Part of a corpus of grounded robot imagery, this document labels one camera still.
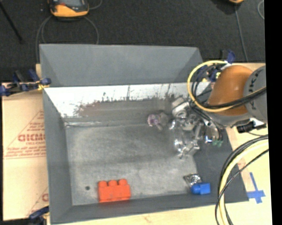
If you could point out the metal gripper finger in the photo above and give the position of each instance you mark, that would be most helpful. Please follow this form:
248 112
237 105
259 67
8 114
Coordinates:
186 147
182 108

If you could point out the brown cardboard board, red print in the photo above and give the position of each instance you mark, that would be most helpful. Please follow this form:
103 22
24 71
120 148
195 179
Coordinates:
22 160

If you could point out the small silver metal piece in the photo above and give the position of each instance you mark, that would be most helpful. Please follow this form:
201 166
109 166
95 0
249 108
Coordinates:
192 179

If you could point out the black cylinder on white bracket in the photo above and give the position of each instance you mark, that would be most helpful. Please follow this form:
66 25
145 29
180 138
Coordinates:
246 127

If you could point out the small purple and grey toy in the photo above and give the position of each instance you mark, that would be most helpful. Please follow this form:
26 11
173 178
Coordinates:
154 119

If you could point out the orange toy brick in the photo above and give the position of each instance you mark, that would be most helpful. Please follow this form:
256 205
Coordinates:
114 191

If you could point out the blue toy brick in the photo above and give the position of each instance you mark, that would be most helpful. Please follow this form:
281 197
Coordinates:
201 188

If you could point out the grey metal bin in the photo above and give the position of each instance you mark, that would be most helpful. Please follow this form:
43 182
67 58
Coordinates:
124 156

